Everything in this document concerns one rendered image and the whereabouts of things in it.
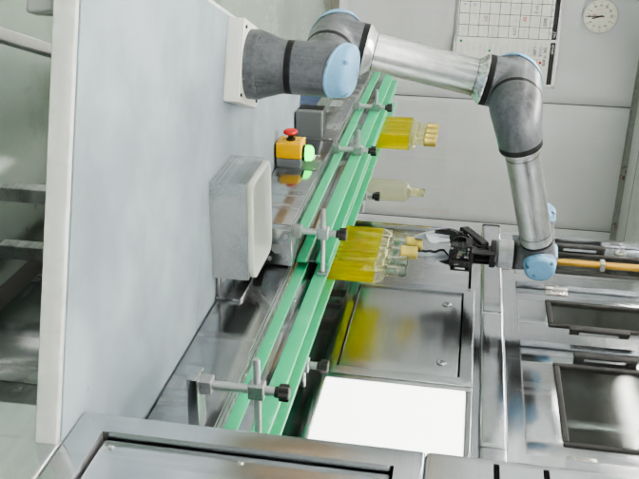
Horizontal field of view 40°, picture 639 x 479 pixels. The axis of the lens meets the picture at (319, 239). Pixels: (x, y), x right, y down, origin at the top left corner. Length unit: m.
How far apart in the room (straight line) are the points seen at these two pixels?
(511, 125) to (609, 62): 6.16
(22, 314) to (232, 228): 0.76
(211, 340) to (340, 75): 0.61
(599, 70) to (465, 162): 1.42
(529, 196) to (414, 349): 0.45
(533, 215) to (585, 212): 6.43
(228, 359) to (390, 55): 0.77
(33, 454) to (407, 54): 1.19
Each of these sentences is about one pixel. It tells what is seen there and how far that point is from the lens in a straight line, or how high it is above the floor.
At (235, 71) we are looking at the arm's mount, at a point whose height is 0.77.
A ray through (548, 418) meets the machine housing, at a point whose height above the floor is 1.49.
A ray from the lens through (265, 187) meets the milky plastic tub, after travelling 1.94.
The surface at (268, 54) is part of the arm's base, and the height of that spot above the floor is 0.84.
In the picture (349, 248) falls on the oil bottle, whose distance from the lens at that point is 2.21.
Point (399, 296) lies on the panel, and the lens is 2.31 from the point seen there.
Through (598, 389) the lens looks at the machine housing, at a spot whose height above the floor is 1.61.
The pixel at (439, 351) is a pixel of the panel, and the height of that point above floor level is 1.24.
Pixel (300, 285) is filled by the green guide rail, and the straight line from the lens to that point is 2.00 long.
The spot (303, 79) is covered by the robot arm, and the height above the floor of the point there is 0.91.
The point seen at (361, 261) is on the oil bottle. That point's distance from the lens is 2.14.
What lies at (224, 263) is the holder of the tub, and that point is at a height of 0.78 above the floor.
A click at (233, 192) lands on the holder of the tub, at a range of 1.78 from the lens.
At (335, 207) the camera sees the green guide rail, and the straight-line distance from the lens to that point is 2.17.
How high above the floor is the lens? 1.26
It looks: 9 degrees down
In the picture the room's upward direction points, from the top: 95 degrees clockwise
